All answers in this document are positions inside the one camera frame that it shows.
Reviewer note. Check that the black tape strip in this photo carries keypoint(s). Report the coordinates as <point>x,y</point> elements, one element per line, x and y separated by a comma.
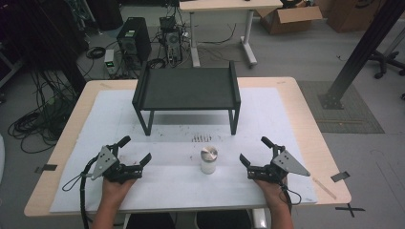
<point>46,167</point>
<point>340,176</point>

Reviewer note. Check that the black aluminium frame post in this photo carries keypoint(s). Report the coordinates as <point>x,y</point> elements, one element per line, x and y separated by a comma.
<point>363,51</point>

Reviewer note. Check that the small white power unit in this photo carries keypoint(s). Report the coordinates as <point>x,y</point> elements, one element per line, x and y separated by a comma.
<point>109,61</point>

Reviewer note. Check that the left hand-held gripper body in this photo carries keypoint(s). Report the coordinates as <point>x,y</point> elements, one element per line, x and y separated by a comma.
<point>108,165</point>

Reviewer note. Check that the person's right hand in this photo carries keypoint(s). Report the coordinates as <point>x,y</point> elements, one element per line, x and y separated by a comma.
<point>270,192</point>

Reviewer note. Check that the grey floor mat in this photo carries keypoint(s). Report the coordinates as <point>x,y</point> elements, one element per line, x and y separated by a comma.
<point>344,114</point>

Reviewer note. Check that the person's legs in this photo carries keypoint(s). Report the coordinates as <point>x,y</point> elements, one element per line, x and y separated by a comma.
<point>191,220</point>

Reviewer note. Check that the black computer tower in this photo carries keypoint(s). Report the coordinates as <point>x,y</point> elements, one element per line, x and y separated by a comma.
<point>134,41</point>

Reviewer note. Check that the person's left hand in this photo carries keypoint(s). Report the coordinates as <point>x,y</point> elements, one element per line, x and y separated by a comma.
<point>115,191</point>

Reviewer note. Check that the white table mat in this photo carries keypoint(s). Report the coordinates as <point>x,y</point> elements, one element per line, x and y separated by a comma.
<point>178,187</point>

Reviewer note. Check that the white-legged wooden desk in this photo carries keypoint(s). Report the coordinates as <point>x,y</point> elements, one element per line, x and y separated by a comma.
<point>223,19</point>

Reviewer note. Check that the closed cardboard box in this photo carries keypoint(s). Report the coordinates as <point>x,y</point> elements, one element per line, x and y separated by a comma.
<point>350,14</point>

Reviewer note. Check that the open cardboard box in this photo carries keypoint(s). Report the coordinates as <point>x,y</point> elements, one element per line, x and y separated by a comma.
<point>286,17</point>

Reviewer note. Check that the black tape cross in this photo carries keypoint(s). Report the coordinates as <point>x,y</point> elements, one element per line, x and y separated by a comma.
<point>349,209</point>

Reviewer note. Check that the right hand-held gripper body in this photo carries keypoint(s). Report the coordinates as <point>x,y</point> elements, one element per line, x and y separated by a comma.
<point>278,167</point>

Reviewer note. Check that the black curtain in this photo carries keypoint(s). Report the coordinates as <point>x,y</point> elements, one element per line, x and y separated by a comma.
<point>47,35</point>

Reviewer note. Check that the black office chair base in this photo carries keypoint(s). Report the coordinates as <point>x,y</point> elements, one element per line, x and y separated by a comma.
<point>387,62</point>

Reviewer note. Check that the black metal shelf rack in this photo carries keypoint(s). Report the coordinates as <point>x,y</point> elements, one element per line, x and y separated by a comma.
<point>187,89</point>

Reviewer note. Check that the open-frame computer with fan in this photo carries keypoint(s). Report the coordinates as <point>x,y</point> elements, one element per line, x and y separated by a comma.
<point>172,43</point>

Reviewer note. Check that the silver metal can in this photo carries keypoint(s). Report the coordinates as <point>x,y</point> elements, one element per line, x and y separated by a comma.
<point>208,160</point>

